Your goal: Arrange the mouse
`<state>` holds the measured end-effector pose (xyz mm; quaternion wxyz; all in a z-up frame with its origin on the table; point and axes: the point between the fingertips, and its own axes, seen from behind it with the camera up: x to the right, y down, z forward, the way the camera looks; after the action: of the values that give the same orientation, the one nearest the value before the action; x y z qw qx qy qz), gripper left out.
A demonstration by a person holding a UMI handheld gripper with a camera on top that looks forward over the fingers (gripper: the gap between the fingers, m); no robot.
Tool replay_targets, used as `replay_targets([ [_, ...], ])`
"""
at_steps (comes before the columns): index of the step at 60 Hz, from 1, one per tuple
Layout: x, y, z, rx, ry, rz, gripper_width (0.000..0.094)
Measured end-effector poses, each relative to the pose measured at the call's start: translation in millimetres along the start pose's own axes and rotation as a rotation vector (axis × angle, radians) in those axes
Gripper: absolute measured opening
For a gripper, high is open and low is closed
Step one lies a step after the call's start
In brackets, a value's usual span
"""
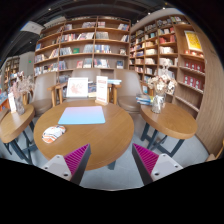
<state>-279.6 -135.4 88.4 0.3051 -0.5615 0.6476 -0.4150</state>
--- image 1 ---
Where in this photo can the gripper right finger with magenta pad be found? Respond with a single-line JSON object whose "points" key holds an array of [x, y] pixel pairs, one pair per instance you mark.
{"points": [[152, 166]]}

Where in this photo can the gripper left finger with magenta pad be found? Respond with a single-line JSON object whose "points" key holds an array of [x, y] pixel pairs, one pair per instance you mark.
{"points": [[70, 167]]}

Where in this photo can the light blue mouse pad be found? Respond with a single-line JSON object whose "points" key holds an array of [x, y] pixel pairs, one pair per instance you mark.
{"points": [[82, 115]]}

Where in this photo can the round wooden centre table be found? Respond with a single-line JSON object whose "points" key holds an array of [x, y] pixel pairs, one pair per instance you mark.
{"points": [[107, 141]]}

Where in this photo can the round wooden table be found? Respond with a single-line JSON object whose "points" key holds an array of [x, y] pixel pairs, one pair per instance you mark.
{"points": [[12, 126], [172, 121], [107, 141]]}

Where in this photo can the round wooden right table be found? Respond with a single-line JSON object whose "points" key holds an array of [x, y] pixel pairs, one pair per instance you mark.
{"points": [[172, 121]]}

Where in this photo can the stack of books on chair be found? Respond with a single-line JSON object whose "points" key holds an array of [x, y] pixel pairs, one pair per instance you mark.
{"points": [[144, 99]]}

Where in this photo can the round wooden left table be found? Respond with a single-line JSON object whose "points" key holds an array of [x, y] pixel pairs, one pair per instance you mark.
{"points": [[12, 126]]}

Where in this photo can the beige armchair left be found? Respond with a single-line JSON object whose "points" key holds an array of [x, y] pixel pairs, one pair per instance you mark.
{"points": [[42, 96]]}

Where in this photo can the white framed picture card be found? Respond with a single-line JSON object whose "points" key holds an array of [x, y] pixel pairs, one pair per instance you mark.
{"points": [[77, 87]]}

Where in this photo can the small white card left table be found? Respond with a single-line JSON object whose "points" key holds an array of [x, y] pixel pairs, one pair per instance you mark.
{"points": [[12, 102]]}

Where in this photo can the glass vase with dried flowers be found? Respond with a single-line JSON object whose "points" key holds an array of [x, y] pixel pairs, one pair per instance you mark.
{"points": [[161, 84]]}

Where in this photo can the beige armchair right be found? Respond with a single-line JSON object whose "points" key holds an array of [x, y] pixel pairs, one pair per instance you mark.
{"points": [[130, 87]]}

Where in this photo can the white red standing sign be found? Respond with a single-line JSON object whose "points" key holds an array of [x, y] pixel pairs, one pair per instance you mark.
{"points": [[101, 90]]}

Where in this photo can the left vase with dried flowers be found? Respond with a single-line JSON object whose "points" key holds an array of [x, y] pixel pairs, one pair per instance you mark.
{"points": [[20, 88]]}

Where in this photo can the large wooden bookshelf centre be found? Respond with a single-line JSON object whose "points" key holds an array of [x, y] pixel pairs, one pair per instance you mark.
{"points": [[83, 42]]}

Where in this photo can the yellow poster on shelf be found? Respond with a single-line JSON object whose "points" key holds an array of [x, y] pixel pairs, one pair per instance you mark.
{"points": [[193, 41]]}

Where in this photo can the wooden bookshelf right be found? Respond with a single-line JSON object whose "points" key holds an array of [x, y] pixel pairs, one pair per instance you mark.
{"points": [[162, 40]]}

